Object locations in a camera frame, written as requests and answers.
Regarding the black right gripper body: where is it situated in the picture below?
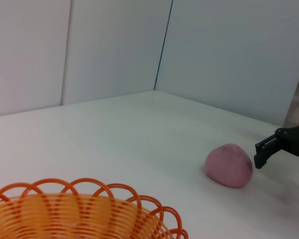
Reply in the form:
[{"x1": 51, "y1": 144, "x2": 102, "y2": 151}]
[{"x1": 275, "y1": 117, "x2": 299, "y2": 160}]

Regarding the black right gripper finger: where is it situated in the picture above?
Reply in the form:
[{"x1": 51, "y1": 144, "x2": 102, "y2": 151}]
[{"x1": 254, "y1": 132, "x2": 284, "y2": 170}]

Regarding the orange woven plastic basket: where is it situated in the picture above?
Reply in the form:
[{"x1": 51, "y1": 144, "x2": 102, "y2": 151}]
[{"x1": 0, "y1": 177, "x2": 189, "y2": 239}]

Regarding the pink peach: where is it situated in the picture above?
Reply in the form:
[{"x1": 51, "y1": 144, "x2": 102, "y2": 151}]
[{"x1": 204, "y1": 143, "x2": 254, "y2": 188}]

